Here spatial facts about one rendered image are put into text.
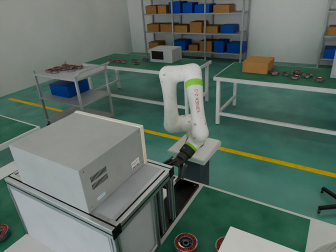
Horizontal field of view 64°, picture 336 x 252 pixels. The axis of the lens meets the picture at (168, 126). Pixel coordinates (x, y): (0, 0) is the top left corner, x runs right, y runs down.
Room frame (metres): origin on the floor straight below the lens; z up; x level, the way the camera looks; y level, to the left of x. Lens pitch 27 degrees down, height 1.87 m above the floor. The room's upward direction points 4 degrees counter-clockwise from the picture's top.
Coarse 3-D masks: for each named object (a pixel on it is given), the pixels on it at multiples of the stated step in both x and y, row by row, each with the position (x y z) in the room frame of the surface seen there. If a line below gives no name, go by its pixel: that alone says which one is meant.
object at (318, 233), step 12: (0, 168) 1.70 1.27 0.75; (12, 168) 1.69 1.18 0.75; (192, 180) 1.41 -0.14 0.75; (228, 192) 1.28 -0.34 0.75; (264, 204) 1.16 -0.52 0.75; (180, 216) 1.11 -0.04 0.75; (168, 228) 1.03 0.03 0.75; (312, 228) 0.97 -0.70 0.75; (324, 228) 0.96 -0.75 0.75; (24, 240) 1.01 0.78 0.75; (36, 240) 1.01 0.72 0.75; (312, 240) 0.90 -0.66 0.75; (324, 240) 0.89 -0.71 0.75
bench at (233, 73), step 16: (240, 64) 4.22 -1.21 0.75; (224, 80) 3.58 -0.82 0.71; (240, 80) 3.46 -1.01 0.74; (256, 80) 3.37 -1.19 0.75; (272, 80) 3.33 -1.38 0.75; (288, 80) 3.29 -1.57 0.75; (304, 80) 3.24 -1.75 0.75; (224, 112) 3.64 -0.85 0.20; (304, 128) 3.03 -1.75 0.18; (320, 128) 2.97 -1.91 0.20
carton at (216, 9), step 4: (216, 4) 7.66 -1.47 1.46; (220, 4) 7.54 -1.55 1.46; (224, 4) 7.43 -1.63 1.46; (228, 4) 7.32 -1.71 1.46; (232, 4) 7.53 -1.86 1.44; (216, 8) 7.47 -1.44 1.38; (220, 8) 7.41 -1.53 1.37; (224, 8) 7.36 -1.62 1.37; (228, 8) 7.30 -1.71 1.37; (232, 8) 7.54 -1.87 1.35; (216, 12) 7.47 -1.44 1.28
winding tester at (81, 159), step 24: (72, 120) 1.22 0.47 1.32; (96, 120) 1.20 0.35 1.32; (120, 120) 1.18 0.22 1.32; (24, 144) 1.01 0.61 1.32; (48, 144) 0.99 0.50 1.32; (72, 144) 0.98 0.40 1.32; (96, 144) 0.97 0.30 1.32; (120, 144) 0.98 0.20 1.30; (144, 144) 1.11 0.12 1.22; (24, 168) 0.98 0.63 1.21; (48, 168) 0.88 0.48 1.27; (72, 168) 0.81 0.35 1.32; (96, 168) 0.86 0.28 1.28; (120, 168) 0.96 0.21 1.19; (48, 192) 0.91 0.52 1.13; (72, 192) 0.82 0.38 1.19; (96, 192) 0.84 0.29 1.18
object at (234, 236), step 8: (232, 232) 0.58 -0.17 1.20; (240, 232) 0.57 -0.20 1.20; (224, 240) 0.55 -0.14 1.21; (232, 240) 0.55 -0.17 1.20; (240, 240) 0.55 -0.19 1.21; (248, 240) 0.54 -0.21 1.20; (256, 240) 0.54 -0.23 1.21; (264, 240) 0.54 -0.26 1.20; (224, 248) 0.52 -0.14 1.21; (232, 248) 0.52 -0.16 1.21; (240, 248) 0.52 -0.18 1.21; (248, 248) 0.52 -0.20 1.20; (256, 248) 0.52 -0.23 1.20; (264, 248) 0.51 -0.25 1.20; (272, 248) 0.51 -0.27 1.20; (280, 248) 0.51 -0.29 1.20; (288, 248) 0.51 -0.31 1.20
